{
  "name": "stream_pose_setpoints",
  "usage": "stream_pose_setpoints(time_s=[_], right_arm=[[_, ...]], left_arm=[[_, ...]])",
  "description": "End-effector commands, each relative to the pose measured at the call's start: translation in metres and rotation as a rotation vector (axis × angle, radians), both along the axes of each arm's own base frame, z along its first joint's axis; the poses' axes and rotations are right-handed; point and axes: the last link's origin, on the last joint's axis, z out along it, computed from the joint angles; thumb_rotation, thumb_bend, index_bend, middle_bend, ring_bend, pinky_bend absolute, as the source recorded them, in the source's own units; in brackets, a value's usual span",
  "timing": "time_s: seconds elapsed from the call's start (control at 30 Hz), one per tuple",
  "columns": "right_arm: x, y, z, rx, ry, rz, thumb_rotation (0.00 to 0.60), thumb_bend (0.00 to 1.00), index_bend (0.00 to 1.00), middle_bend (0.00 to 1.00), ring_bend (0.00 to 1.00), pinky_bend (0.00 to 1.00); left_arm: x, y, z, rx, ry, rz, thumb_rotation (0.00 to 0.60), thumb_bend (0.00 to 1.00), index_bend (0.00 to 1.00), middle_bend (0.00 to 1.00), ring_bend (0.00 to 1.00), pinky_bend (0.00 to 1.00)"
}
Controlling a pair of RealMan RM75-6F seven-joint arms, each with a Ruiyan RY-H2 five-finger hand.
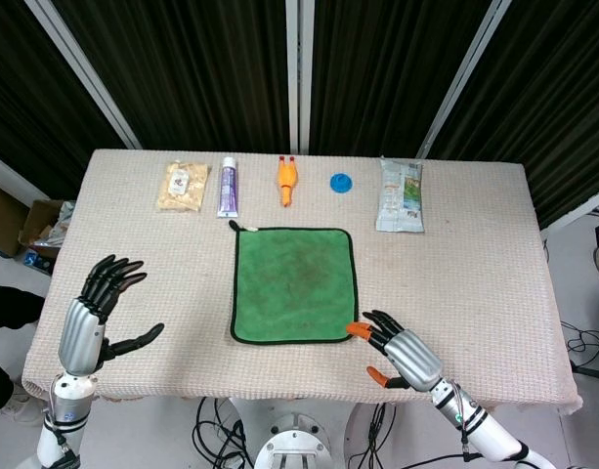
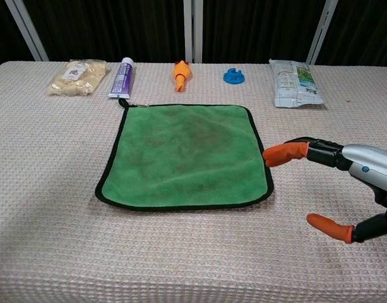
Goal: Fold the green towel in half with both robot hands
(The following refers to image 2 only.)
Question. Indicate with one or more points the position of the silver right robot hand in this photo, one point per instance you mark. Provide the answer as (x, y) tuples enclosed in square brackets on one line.
[(366, 164)]

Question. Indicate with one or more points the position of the green cloth with grey underside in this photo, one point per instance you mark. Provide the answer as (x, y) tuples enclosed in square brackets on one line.
[(187, 158)]

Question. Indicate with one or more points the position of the white and green snack packet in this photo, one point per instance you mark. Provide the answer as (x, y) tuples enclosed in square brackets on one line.
[(294, 83)]

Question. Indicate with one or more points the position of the blue round cap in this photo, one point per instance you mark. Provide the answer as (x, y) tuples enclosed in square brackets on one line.
[(234, 79)]

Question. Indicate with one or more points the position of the orange rubber chicken toy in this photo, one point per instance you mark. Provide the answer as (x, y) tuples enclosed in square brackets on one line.
[(181, 74)]

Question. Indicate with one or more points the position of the purple toothpaste tube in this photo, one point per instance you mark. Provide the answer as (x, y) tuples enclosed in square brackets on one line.
[(122, 80)]

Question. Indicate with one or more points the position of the beige waffle tablecloth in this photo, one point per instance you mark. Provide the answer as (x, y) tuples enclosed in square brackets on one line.
[(117, 252)]

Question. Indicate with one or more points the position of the black curtain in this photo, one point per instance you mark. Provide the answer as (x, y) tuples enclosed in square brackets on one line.
[(117, 28)]

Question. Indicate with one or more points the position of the clear bag of beige snacks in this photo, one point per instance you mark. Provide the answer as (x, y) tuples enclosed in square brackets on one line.
[(76, 79)]

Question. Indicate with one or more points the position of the white metal frame post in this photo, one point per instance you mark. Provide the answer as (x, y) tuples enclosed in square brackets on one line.
[(29, 31), (321, 31), (193, 31)]

